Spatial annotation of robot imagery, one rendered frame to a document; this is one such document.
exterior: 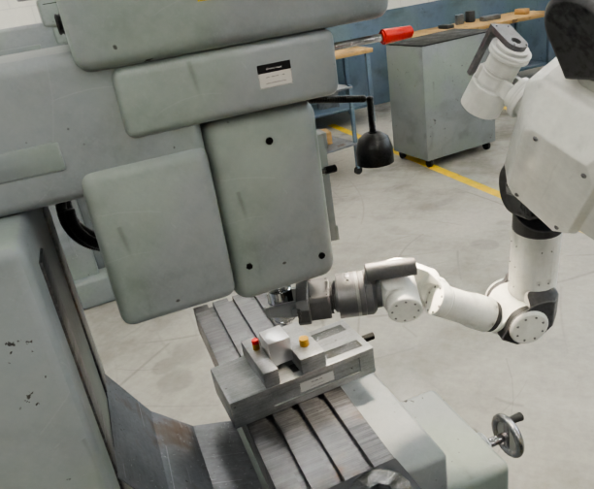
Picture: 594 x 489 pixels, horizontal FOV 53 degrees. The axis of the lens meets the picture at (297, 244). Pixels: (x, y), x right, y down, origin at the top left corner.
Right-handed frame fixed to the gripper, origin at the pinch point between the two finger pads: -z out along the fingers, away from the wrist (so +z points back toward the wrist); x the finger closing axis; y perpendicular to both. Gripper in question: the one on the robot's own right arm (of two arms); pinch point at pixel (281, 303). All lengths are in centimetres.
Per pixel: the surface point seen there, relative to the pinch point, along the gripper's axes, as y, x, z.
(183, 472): 28.6, 12.1, -24.2
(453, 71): 42, -440, 135
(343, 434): 30.0, 4.9, 8.1
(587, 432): 124, -83, 101
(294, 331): 17.5, -16.9, -0.4
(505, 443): 62, -19, 49
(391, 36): -46, 2, 25
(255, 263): -14.9, 11.4, -1.7
